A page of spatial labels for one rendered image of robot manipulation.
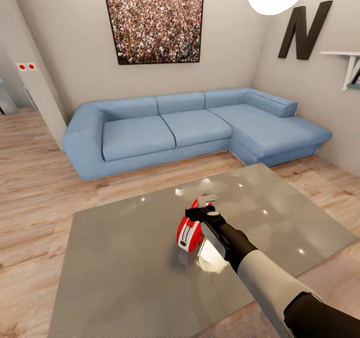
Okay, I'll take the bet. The radio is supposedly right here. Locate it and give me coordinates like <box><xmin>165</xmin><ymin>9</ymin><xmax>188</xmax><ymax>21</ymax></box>
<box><xmin>176</xmin><ymin>199</ymin><xmax>212</xmax><ymax>252</ymax></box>

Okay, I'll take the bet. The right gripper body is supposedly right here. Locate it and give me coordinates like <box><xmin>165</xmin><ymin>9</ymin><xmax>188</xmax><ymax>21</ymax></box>
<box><xmin>188</xmin><ymin>205</ymin><xmax>215</xmax><ymax>222</ymax></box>

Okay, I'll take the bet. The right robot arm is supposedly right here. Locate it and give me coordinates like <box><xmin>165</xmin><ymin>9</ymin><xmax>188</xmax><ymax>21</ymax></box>
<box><xmin>185</xmin><ymin>195</ymin><xmax>360</xmax><ymax>338</ymax></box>

